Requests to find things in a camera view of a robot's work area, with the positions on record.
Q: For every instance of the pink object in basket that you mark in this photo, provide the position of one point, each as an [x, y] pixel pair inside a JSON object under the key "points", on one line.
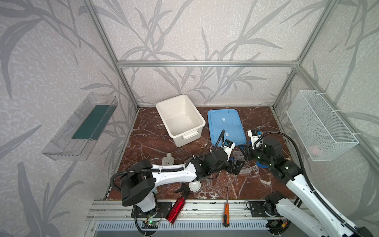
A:
{"points": [[315, 151]]}

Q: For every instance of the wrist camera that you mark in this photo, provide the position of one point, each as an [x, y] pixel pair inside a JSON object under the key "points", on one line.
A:
{"points": [[254, 134], [228, 147]]}

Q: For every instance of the white plastic storage bin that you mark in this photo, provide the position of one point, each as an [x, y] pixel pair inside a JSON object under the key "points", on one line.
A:
{"points": [[181, 118]]}

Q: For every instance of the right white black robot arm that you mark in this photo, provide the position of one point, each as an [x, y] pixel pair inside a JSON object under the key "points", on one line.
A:
{"points": [[313, 214]]}

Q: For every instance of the blue plastic bin lid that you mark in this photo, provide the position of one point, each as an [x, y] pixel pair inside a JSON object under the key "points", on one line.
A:
{"points": [[228, 120]]}

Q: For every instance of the green circuit board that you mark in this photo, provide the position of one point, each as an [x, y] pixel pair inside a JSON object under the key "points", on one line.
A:
{"points": [[149, 224]]}

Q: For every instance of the red spray bottle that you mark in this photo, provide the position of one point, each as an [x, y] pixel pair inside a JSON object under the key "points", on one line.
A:
{"points": [[179, 204]]}

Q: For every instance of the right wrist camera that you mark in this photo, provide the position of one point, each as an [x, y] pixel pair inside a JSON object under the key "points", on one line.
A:
{"points": [[254, 134]]}

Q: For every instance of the orange handled screwdriver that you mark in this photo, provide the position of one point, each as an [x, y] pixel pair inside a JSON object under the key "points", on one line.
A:
{"points": [[226, 216]]}

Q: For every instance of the white wire mesh basket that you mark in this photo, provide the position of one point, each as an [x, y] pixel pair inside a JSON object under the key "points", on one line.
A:
{"points": [[317, 123]]}

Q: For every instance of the clear acrylic wall shelf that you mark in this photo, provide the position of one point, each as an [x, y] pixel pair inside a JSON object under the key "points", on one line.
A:
{"points": [[78, 136]]}

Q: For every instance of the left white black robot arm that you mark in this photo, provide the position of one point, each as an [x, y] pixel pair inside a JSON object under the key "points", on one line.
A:
{"points": [[136, 184]]}

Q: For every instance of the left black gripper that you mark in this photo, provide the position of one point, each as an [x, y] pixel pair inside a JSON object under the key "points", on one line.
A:
{"points": [[232, 165]]}

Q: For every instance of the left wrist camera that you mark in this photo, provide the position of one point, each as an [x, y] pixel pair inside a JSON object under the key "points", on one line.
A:
{"points": [[228, 147]]}

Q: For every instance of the white plush toy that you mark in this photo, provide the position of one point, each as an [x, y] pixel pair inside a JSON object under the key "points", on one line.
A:
{"points": [[168, 160]]}

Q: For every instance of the small white bowl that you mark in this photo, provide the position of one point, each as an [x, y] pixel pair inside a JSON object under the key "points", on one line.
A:
{"points": [[194, 186]]}

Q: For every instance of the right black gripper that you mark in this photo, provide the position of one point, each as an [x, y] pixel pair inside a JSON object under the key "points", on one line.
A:
{"points": [[252, 154]]}

